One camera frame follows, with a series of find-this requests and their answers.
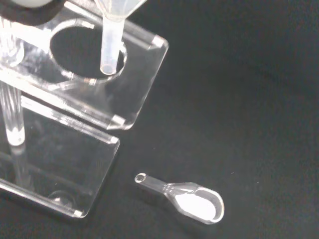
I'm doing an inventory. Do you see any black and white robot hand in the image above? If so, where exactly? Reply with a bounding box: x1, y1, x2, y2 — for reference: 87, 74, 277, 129
0, 0, 64, 28

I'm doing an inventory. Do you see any black bench cloth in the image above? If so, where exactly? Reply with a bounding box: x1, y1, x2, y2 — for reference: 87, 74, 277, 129
0, 0, 319, 239

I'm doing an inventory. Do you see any clear acrylic funnel stand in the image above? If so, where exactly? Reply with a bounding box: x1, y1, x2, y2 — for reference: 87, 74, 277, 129
0, 0, 169, 219

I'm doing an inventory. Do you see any clear glass weighing funnel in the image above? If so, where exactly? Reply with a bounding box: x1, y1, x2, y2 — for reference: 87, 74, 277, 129
134, 172, 225, 225

